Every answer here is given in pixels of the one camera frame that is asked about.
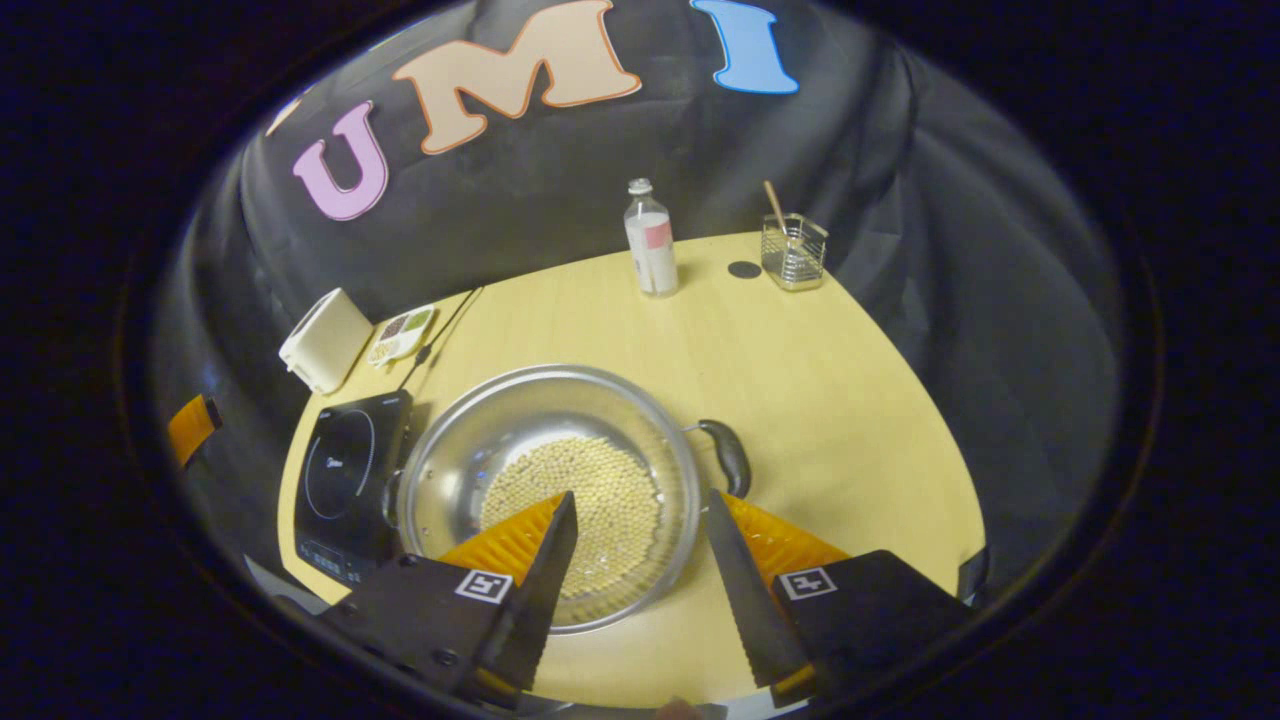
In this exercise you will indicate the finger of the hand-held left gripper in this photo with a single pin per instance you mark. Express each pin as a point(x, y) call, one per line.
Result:
point(192, 430)

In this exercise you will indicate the clear bottle with pink label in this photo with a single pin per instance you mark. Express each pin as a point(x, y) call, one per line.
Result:
point(652, 250)

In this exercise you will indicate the wooden stick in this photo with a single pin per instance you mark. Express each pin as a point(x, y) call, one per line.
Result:
point(774, 205)

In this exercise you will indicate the pile of yellow soybeans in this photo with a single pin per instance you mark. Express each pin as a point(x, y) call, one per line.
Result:
point(610, 490)

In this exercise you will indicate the black induction cooktop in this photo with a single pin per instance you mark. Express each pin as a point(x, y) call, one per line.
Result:
point(345, 480)

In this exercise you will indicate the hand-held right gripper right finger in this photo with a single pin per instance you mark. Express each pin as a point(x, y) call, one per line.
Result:
point(745, 590)

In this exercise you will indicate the white boxy appliance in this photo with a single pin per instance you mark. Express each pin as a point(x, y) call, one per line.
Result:
point(325, 340)

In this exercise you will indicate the small black disc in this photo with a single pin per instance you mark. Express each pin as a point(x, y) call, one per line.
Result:
point(744, 270)

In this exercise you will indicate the black bracket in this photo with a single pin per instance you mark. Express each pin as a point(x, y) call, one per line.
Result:
point(972, 575)

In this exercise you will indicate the white divided plate with beans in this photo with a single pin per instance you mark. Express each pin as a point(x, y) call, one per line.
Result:
point(402, 335)

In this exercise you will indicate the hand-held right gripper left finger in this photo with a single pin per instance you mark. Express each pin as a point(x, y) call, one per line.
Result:
point(545, 580)

